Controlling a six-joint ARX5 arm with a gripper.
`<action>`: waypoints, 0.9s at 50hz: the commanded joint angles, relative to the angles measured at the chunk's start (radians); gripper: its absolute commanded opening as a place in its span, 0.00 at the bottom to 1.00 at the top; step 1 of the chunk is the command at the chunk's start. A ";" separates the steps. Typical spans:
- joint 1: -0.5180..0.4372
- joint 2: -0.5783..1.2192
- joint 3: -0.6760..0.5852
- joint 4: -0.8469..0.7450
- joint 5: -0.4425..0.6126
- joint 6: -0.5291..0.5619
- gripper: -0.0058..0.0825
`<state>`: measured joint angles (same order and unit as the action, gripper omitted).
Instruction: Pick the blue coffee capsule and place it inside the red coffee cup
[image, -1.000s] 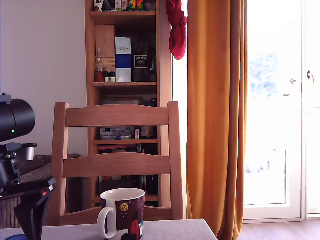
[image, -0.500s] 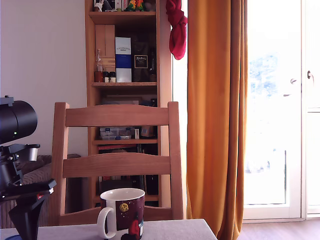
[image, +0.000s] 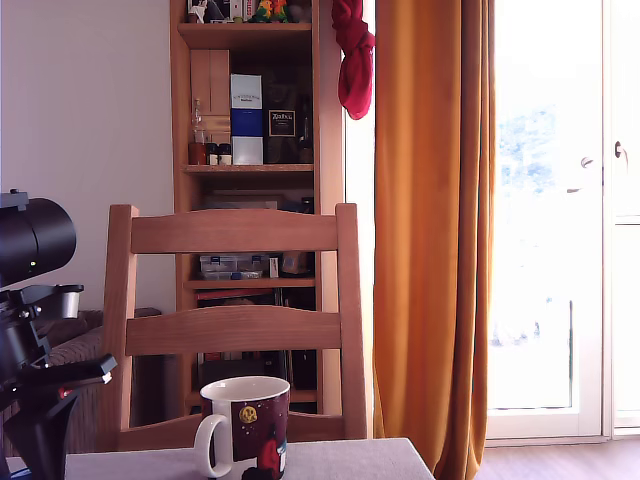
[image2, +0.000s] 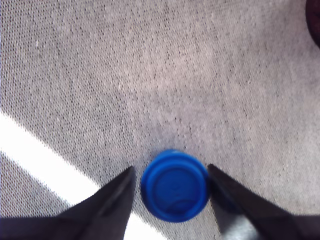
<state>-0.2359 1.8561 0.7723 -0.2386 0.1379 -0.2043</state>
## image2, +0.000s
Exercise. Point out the blue coffee capsule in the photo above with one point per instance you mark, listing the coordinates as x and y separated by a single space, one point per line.
175 187

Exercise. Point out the grey woven tablecloth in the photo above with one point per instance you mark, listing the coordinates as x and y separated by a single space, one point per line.
150 75

